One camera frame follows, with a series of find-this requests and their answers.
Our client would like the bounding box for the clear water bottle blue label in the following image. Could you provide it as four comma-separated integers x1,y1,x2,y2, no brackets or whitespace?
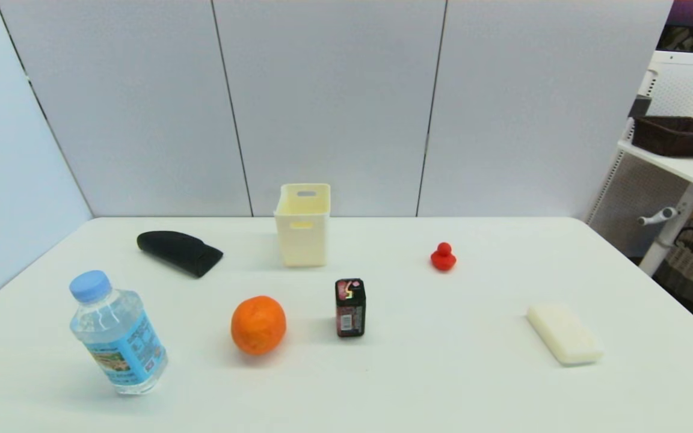
69,270,168,396

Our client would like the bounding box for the cream plastic storage bin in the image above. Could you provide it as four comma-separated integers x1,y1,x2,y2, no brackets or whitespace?
274,183,331,268

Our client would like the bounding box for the small black drink carton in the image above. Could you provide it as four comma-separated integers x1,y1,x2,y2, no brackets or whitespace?
335,278,366,338

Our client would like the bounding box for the red rubber duck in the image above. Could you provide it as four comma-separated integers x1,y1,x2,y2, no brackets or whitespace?
430,242,457,272

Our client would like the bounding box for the orange fruit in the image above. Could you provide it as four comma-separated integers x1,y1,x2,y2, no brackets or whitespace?
230,295,287,355

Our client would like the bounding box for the black fabric pouch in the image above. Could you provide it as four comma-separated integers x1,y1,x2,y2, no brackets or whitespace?
137,231,224,278

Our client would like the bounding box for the white rectangular sponge block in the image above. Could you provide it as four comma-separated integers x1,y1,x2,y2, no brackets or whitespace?
526,304,605,366

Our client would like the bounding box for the white shelf rack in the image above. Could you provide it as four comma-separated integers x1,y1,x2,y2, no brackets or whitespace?
586,50,693,258

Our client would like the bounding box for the dark brown woven basket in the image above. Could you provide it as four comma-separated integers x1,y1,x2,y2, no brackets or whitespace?
631,115,693,158

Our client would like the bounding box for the white side desk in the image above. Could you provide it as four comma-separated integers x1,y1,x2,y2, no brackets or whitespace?
617,140,693,277

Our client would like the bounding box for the white desk crank handle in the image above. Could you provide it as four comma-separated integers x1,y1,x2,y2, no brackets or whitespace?
637,207,679,227

